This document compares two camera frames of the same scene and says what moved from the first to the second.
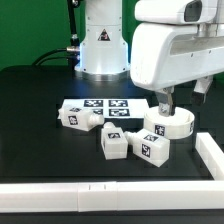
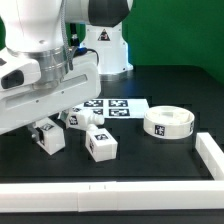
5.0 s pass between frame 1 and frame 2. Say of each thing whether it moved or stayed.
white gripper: moved
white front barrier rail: stayed
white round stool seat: stayed
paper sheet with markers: stayed
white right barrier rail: stayed
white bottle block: moved
